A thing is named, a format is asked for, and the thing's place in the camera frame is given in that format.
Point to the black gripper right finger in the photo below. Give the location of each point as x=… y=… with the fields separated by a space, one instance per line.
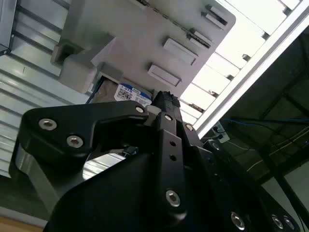
x=193 y=140

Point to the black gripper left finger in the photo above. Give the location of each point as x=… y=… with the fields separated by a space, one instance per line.
x=60 y=125

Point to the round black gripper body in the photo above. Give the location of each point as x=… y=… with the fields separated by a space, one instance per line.
x=120 y=198

